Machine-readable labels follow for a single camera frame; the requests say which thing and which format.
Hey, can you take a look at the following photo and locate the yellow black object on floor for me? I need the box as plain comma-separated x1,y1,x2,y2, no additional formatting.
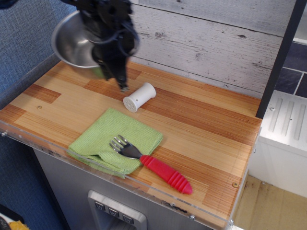
0,213,30,230

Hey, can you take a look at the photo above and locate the red handled metal fork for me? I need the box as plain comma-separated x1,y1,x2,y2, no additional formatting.
109,135,193,195

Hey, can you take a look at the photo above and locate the green folded cloth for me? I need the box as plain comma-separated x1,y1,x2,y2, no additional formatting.
67,108,163,178

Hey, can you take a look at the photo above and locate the dark right frame post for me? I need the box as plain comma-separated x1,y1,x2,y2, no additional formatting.
256,0,307,119

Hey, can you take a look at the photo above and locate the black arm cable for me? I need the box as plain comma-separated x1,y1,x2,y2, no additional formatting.
115,14,141,58

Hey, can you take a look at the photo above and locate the silver button control panel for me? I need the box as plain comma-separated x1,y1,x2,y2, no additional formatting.
87,190,147,230

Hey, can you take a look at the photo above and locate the white grooved side cabinet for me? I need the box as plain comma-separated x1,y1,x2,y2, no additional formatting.
248,91,307,197

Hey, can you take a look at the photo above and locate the white plastic spool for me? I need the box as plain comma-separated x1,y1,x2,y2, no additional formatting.
123,82,156,113

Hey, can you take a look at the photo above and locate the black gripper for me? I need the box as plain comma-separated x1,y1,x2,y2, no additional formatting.
81,14,138,92

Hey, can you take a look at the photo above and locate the clear acrylic edge guard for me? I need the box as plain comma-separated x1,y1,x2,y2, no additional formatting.
0,122,251,230

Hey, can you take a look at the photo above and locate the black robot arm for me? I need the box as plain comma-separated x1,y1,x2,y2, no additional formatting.
65,0,140,92

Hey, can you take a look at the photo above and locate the stainless steel bowl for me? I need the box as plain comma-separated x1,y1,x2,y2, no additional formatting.
51,11,104,78

